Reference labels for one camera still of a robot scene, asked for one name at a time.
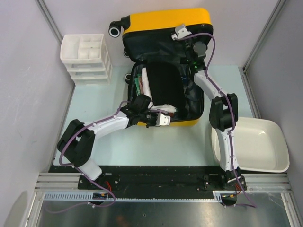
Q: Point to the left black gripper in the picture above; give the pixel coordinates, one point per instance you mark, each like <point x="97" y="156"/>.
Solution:
<point x="154" y="123"/>

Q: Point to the white towel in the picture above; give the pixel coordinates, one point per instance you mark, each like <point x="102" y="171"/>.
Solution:
<point x="147" y="91"/>

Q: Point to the black garment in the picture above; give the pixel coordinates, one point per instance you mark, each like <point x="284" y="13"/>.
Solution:
<point x="166" y="84"/>

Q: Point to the yellow Pikachu hard-shell suitcase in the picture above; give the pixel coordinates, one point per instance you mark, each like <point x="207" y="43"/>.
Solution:
<point x="147" y="38"/>

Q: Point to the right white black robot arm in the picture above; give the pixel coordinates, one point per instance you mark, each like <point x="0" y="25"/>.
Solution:
<point x="223" y="113"/>

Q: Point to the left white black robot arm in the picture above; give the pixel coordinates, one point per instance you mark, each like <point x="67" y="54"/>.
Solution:
<point x="76" y="143"/>

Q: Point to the green folded cloth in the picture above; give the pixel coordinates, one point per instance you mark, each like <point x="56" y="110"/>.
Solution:
<point x="137" y="83"/>

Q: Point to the light blue table mat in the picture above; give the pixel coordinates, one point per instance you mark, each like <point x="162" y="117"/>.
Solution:
<point x="138" y="145"/>

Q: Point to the white plastic drawer organizer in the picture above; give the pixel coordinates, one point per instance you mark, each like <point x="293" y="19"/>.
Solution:
<point x="86" y="59"/>

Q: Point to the white plastic tray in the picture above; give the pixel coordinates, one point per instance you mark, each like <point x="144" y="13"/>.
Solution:
<point x="259" y="145"/>

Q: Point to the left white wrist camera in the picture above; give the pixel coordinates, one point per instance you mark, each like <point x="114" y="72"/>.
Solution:
<point x="162" y="119"/>

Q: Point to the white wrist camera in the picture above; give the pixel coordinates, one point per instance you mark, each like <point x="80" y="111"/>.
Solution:
<point x="162" y="119"/>
<point x="180" y="32"/>

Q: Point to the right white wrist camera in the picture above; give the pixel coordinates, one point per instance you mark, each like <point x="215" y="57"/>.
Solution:
<point x="180" y="32"/>

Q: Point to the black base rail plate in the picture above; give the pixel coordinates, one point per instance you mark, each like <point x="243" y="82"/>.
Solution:
<point x="164" y="182"/>

